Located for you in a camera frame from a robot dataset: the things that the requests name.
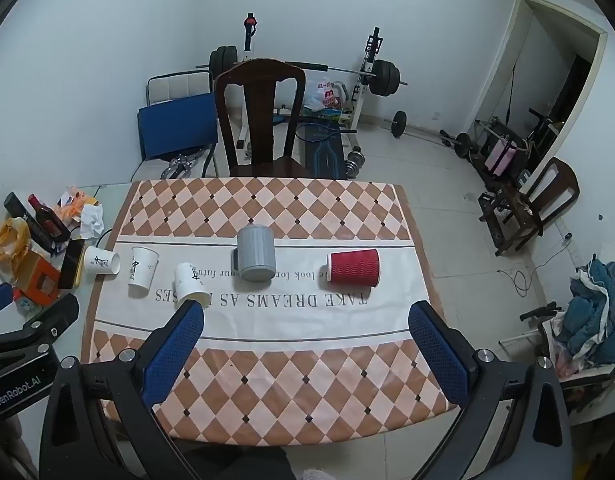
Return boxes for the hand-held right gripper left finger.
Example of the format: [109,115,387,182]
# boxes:
[39,301,206,480]

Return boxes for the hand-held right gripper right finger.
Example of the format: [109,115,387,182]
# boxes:
[409,301,574,480]

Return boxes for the white paper cup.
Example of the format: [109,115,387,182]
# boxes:
[174,262,211,309]
[128,246,160,299]
[84,246,121,277]

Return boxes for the red ribbed paper cup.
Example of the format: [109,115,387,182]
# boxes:
[326,248,381,288]

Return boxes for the small white packet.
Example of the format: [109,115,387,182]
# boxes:
[12,290,43,317]

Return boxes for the orange cardboard box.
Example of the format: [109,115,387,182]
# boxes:
[12,250,61,306]

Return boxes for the small black box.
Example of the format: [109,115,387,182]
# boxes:
[58,239,87,289]

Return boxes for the yellow plastic bag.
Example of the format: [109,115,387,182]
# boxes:
[0,216,32,278]

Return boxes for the long black box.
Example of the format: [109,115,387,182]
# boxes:
[4,191,63,256]

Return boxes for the dark wine bottle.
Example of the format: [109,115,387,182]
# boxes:
[28,193,71,241]

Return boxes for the checkered printed tablecloth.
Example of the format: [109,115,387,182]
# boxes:
[80,176,461,448]

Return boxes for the crumpled white tissue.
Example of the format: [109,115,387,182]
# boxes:
[79,203,106,239]

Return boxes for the orange and white wrapper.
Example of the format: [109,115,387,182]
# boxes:
[55,186,101,226]

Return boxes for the grey mug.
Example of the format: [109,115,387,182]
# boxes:
[231,224,277,282]

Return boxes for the person's dark pants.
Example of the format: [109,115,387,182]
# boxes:
[158,442,296,480]

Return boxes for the pile of clothes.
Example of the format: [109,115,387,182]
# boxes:
[552,260,615,376]

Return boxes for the pink bag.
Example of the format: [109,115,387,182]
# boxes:
[485,140,521,173]

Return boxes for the chrome dumbbell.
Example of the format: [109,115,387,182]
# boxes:
[343,146,368,179]

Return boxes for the dark wooden chair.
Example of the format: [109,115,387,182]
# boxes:
[214,58,313,179]
[480,156,581,257]

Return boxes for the blue folded mat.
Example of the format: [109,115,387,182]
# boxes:
[138,92,219,162]

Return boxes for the black exercise mat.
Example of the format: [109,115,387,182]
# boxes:
[300,135,345,180]

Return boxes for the small black barbell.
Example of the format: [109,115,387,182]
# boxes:
[384,110,453,147]

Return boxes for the blue badminton racket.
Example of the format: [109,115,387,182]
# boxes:
[294,122,358,143]

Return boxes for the black exercise machine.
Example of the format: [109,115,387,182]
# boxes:
[475,107,561,186]

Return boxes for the white weight bench rack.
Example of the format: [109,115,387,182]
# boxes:
[238,12,383,151]

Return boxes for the white padded chair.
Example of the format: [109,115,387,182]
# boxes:
[146,71,221,178]

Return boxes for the white printed plastic bag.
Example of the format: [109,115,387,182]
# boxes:
[304,79,348,113]

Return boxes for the long barbell with black plates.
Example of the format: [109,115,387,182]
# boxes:
[195,46,408,97]

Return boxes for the black handle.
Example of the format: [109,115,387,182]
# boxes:
[520,301,563,322]

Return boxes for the white door frame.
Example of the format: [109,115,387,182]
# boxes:
[475,0,608,211]

